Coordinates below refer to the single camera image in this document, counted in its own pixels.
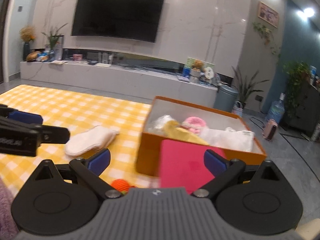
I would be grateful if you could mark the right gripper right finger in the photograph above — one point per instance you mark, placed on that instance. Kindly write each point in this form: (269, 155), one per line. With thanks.
(226, 173)

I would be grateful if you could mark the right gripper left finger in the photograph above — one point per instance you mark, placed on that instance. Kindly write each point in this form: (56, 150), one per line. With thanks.
(87, 172)

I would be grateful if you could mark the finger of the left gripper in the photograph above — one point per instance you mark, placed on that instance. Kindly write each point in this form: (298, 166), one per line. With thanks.
(53, 134)

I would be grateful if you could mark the white plastic bag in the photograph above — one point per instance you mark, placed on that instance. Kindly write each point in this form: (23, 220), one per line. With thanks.
(229, 139)

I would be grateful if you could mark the pink white crochet pouch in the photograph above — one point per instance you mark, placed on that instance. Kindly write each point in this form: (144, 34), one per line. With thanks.
(194, 124)

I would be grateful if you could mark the white fleece sock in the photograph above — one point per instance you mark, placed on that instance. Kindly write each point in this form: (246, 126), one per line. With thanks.
(96, 138)

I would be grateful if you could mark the yellow checkered tablecloth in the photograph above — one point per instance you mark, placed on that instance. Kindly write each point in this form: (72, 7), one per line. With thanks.
(78, 112)

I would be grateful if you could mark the orange crochet ball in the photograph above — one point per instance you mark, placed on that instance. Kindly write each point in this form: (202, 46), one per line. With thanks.
(122, 185)

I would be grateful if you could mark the red box lid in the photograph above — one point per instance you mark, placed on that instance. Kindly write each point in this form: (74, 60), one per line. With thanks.
(181, 164)

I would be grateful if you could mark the orange cardboard box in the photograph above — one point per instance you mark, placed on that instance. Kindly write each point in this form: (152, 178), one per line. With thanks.
(148, 154)

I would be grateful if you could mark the pink small heater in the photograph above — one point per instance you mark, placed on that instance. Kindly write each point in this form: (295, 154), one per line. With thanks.
(270, 129)

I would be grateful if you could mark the pink woven small basket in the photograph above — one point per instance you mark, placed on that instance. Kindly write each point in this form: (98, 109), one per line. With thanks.
(238, 108)

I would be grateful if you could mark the yellow cloth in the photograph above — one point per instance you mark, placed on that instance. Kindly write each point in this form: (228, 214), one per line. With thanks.
(174, 131)

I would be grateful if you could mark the grey round trash bin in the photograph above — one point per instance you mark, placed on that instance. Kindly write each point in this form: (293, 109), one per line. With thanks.
(225, 98)

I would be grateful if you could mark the blue water jug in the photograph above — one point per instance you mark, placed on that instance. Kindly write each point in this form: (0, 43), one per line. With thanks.
(276, 110)

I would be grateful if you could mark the clear crumpled plastic ball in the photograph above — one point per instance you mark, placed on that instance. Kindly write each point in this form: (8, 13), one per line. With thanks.
(157, 126)

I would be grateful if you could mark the potted long-leaf plant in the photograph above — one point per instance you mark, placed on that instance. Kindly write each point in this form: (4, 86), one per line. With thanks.
(246, 85)

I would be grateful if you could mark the white wifi router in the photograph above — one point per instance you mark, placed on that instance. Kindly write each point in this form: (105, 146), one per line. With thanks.
(105, 60)

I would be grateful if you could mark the green plant in vase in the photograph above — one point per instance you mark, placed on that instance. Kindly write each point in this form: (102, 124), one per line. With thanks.
(53, 36)

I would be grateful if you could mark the dried yellow flower vase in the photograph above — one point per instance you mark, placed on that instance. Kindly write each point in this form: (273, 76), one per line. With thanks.
(27, 35)

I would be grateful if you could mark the dark grey cabinet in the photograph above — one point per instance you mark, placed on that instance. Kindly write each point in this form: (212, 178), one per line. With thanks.
(306, 115)

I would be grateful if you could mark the grey marble TV console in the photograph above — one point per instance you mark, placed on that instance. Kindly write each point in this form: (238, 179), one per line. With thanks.
(129, 82)

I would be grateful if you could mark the brown teddy bear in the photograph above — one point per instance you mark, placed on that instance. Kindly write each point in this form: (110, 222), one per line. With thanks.
(196, 68)

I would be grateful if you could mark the trailing green pothos plant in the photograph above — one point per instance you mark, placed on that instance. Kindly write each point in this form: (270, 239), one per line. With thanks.
(297, 72)

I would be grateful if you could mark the black wall television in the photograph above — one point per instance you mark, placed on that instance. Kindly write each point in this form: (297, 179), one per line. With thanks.
(128, 19)

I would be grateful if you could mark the framed wall picture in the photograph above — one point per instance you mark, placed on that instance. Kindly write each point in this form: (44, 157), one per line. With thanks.
(267, 14)

